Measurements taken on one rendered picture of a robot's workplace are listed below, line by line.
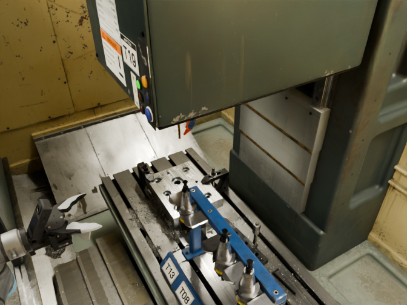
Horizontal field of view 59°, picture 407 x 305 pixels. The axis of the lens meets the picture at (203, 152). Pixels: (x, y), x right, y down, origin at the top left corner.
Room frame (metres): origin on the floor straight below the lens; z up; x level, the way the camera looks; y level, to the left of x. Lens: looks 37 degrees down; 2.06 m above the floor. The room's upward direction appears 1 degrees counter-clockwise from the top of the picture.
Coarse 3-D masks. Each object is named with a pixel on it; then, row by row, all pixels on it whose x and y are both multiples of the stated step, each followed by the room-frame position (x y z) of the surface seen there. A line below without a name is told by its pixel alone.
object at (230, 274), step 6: (234, 264) 0.60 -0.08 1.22; (240, 264) 0.60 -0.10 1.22; (222, 270) 0.58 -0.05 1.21; (228, 270) 0.58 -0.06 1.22; (234, 270) 0.58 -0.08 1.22; (240, 270) 0.58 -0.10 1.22; (222, 276) 0.57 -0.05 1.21; (228, 276) 0.56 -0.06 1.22; (234, 276) 0.56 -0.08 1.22; (240, 276) 0.56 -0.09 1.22; (228, 282) 0.55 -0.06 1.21; (234, 282) 0.55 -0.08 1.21
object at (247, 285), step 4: (244, 268) 0.53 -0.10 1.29; (244, 272) 0.52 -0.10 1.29; (252, 272) 0.52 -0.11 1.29; (244, 276) 0.52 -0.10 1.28; (248, 276) 0.51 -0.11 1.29; (252, 276) 0.52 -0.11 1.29; (240, 280) 0.53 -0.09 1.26; (244, 280) 0.52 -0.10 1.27; (248, 280) 0.51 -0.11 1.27; (252, 280) 0.51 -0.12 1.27; (240, 284) 0.52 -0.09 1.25; (244, 284) 0.51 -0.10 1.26; (248, 284) 0.51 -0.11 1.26; (252, 284) 0.51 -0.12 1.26; (240, 288) 0.52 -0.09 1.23; (244, 288) 0.51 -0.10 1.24; (248, 288) 0.51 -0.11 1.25; (252, 288) 0.51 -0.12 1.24; (244, 292) 0.51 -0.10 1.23; (248, 292) 0.51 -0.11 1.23; (252, 292) 0.51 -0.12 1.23
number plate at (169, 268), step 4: (168, 260) 0.81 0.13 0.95; (164, 264) 0.81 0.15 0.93; (168, 264) 0.80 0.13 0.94; (172, 264) 0.79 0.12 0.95; (164, 268) 0.79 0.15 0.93; (168, 268) 0.79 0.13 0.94; (172, 268) 0.78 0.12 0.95; (164, 272) 0.78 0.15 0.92; (168, 272) 0.77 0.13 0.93; (172, 272) 0.77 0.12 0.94; (176, 272) 0.76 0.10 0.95; (168, 276) 0.76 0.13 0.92; (172, 276) 0.75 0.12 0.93; (176, 276) 0.75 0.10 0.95; (172, 280) 0.74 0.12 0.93
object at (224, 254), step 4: (220, 240) 0.62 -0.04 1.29; (228, 240) 0.62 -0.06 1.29; (220, 244) 0.61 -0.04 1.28; (224, 244) 0.61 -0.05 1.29; (228, 244) 0.61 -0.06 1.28; (220, 248) 0.61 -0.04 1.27; (224, 248) 0.61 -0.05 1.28; (228, 248) 0.61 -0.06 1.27; (216, 252) 0.62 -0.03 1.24; (220, 252) 0.61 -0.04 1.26; (224, 252) 0.61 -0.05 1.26; (228, 252) 0.61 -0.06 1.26; (216, 256) 0.62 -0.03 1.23; (220, 256) 0.61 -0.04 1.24; (224, 256) 0.60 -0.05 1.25; (228, 256) 0.61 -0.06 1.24; (220, 260) 0.60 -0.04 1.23; (224, 260) 0.60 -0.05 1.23; (228, 260) 0.60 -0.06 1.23
